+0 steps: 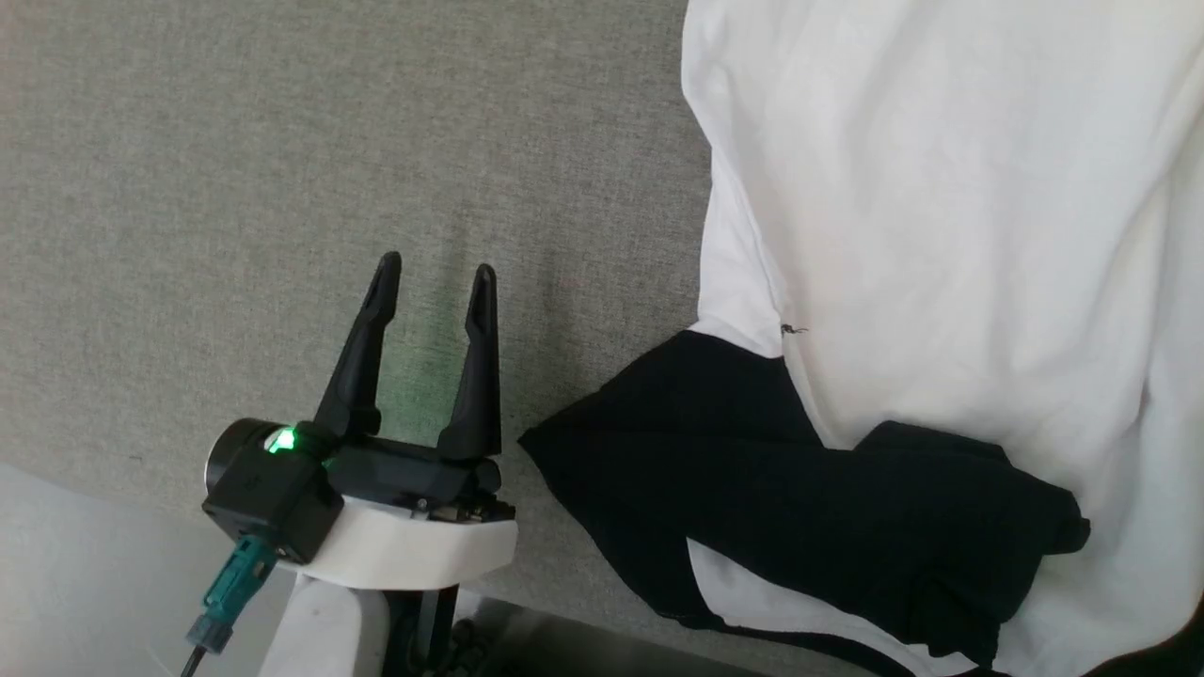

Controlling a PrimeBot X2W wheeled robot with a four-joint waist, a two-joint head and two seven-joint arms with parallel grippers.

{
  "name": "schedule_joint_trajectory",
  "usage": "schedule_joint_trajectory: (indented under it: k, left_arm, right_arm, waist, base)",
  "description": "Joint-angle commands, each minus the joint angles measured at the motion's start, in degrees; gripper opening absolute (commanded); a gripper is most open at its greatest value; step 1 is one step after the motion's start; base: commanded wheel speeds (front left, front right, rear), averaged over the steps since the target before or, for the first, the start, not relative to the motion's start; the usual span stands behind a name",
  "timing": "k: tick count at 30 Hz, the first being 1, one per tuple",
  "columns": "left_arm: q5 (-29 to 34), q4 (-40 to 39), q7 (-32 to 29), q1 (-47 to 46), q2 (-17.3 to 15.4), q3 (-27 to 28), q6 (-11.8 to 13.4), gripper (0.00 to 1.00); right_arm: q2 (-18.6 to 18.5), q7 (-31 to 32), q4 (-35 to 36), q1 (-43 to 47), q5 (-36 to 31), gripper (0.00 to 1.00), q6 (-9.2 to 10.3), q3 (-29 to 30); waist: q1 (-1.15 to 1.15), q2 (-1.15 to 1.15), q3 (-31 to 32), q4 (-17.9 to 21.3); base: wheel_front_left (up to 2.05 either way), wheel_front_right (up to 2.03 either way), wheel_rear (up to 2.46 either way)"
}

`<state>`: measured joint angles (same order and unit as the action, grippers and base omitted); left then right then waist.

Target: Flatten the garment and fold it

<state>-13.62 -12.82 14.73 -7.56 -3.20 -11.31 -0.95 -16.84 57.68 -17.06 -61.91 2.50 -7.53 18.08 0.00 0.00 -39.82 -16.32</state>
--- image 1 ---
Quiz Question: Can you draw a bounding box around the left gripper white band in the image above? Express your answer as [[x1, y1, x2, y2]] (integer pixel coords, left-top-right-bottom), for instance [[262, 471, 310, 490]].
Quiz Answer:
[[282, 251, 519, 592]]

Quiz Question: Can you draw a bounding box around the black and white shirt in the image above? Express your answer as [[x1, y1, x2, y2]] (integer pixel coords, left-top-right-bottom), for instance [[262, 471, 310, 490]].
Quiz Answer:
[[517, 0, 1204, 677]]

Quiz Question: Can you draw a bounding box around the teal plug camera cable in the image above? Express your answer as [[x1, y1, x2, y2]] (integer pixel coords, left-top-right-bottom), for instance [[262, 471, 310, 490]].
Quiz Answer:
[[179, 534, 280, 677]]

